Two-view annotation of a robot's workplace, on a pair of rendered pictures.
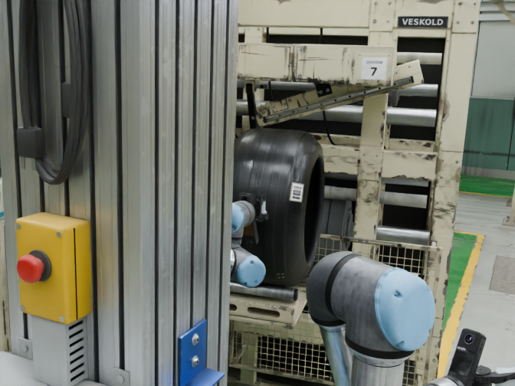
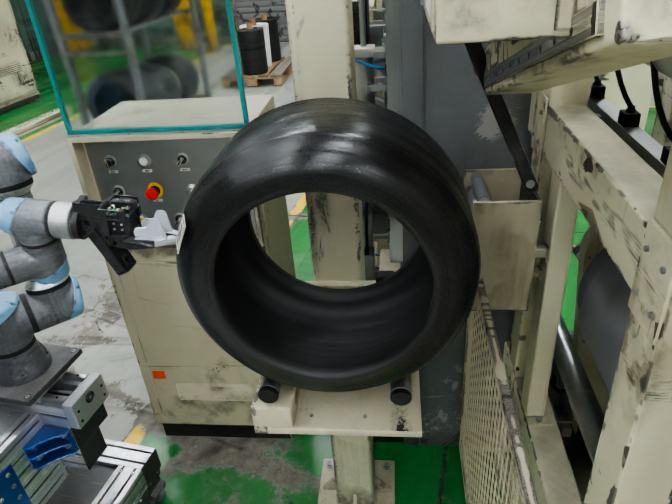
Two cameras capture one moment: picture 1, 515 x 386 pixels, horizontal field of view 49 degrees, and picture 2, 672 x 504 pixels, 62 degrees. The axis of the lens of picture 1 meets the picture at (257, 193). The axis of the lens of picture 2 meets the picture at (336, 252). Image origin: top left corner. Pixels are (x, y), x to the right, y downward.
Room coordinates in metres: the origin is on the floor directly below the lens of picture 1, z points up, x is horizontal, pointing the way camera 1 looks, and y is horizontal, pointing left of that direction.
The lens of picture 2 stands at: (1.92, -1.04, 1.75)
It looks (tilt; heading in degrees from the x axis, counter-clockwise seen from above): 30 degrees down; 82
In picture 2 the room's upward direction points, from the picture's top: 4 degrees counter-clockwise
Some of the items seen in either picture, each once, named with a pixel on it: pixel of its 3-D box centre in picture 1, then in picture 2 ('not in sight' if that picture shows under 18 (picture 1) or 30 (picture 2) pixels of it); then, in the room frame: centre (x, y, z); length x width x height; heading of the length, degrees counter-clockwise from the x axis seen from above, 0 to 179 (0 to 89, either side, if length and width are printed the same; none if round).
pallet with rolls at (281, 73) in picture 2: not in sight; (259, 48); (2.21, 7.08, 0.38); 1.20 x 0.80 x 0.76; 73
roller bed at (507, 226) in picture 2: not in sight; (495, 239); (2.48, 0.09, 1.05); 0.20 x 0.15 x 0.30; 74
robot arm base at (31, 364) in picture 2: not in sight; (17, 355); (1.18, 0.32, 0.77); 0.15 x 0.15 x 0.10
